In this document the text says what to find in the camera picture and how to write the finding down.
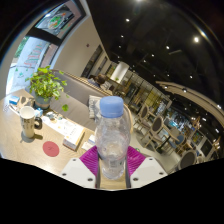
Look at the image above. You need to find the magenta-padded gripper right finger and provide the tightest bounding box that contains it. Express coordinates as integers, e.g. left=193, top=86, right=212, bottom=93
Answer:
left=124, top=145, right=169, bottom=190

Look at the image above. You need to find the blue and white card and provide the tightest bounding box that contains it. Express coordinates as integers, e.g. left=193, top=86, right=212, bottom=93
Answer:
left=87, top=134, right=97, bottom=145

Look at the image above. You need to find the person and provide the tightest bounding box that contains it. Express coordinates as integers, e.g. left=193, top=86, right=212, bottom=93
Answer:
left=87, top=73, right=113, bottom=92

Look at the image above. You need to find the group of wooden chairs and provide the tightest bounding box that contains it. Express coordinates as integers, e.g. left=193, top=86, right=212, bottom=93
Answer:
left=133, top=103, right=224, bottom=169

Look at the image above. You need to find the group of ceiling lights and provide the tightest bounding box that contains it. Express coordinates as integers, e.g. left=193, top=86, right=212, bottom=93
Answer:
left=113, top=0, right=224, bottom=111

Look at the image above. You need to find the white leaflet with orange edge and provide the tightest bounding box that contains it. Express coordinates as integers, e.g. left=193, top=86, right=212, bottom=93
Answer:
left=63, top=121, right=86, bottom=141

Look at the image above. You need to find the large decorated window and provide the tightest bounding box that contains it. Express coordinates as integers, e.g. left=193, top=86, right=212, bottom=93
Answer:
left=4, top=0, right=85, bottom=98

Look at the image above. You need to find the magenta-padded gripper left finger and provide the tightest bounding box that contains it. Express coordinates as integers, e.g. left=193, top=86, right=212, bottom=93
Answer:
left=59, top=145, right=101, bottom=190

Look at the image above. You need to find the white mug with black handle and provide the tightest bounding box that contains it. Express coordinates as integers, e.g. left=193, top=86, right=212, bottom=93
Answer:
left=19, top=105, right=44, bottom=139

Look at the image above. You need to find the green potted plant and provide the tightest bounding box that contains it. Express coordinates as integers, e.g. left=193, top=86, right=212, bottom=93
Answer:
left=25, top=65, right=70, bottom=110

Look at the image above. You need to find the clear bottle with blue cap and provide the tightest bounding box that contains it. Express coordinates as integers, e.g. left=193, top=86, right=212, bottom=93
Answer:
left=94, top=95, right=132, bottom=181

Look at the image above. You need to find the small blue box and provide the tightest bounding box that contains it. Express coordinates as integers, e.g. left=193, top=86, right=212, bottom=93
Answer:
left=8, top=95, right=20, bottom=106

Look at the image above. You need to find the flat round red coaster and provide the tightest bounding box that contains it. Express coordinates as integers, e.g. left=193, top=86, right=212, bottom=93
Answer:
left=42, top=140, right=61, bottom=158

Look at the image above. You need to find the white printed leaflet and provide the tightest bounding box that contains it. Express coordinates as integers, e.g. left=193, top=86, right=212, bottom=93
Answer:
left=46, top=114, right=69, bottom=133

